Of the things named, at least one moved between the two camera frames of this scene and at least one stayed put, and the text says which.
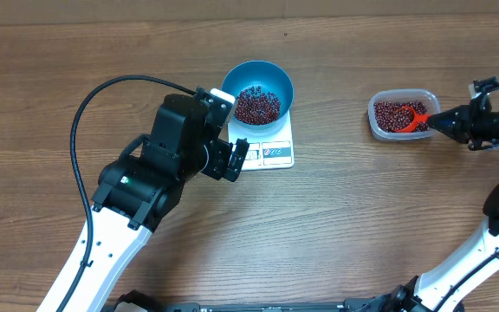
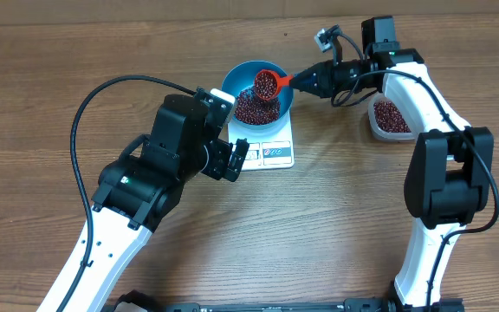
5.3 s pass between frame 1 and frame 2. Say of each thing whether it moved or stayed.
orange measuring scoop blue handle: moved
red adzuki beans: stayed
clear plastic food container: stayed
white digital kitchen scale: stayed
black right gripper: moved
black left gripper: stayed
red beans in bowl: stayed
